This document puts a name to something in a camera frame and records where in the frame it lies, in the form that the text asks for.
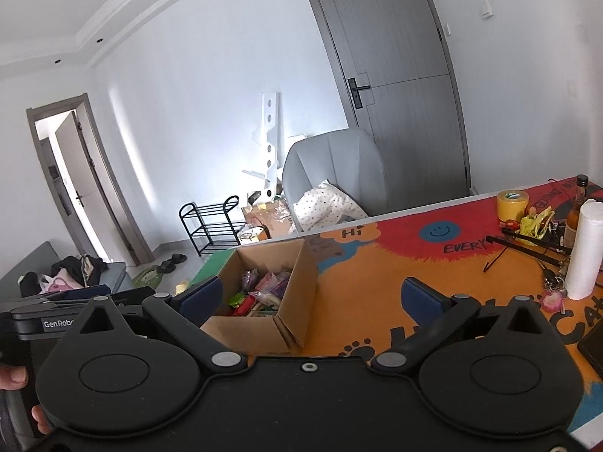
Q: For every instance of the brown paper bag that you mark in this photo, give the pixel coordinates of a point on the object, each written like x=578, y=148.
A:
x=274, y=217

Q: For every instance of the black shoe rack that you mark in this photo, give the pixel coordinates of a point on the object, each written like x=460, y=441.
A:
x=210, y=228

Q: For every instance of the yellow tape roll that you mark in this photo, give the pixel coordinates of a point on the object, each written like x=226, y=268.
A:
x=511, y=204

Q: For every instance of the black folding stand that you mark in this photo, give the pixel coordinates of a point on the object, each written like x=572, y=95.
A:
x=546, y=252

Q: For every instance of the white dotted pillow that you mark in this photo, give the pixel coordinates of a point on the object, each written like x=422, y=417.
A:
x=324, y=206

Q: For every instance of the red snack bar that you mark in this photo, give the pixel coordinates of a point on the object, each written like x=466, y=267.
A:
x=242, y=304

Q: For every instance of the white perforated board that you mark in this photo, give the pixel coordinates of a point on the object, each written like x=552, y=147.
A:
x=265, y=159

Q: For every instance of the dark brown cake packet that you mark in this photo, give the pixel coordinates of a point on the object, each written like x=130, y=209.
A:
x=249, y=280

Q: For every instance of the long white cake package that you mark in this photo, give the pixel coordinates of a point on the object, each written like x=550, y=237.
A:
x=271, y=289

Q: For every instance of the colourful cartoon table mat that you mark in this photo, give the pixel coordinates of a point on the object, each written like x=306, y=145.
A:
x=358, y=310

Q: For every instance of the open side door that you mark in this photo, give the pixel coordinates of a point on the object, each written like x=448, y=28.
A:
x=82, y=182

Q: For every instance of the brown glass bottle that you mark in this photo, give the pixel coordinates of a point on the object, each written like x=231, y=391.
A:
x=573, y=216

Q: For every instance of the yellow plastic bag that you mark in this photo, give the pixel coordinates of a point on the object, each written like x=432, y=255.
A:
x=535, y=225

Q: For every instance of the grey armchair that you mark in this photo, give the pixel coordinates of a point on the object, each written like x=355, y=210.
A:
x=347, y=159

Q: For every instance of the grey door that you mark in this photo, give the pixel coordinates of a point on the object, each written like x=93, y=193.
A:
x=395, y=78

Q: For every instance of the brown cardboard box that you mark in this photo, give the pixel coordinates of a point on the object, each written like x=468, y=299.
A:
x=267, y=330

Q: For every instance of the grey sofa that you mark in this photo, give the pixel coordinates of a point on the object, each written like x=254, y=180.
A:
x=31, y=275

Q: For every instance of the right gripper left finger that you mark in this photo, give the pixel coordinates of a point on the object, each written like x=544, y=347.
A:
x=182, y=317

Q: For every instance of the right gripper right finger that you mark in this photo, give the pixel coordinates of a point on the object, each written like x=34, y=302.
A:
x=439, y=318

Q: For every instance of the pink pixel keychain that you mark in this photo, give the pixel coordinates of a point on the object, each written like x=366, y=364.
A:
x=553, y=301

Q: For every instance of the white paper towel roll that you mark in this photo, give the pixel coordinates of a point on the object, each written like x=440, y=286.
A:
x=586, y=255

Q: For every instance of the black smartphone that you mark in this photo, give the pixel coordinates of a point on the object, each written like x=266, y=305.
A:
x=591, y=347

